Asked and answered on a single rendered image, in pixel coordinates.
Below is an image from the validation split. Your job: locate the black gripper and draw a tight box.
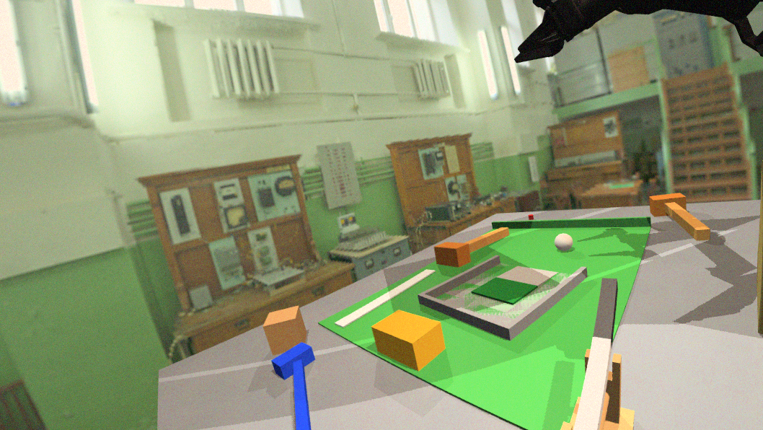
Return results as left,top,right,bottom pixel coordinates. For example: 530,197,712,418
514,0,602,63

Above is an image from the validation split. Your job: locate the white flat bar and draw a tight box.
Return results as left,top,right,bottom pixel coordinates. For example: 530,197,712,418
335,269,435,327

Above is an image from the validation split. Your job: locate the green flat mat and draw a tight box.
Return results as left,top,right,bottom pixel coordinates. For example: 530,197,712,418
318,227,650,430

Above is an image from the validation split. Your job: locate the blue putter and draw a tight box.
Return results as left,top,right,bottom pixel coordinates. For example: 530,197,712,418
272,342,315,430

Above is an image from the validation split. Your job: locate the white golf ball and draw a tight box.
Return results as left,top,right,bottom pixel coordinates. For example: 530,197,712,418
555,234,573,251

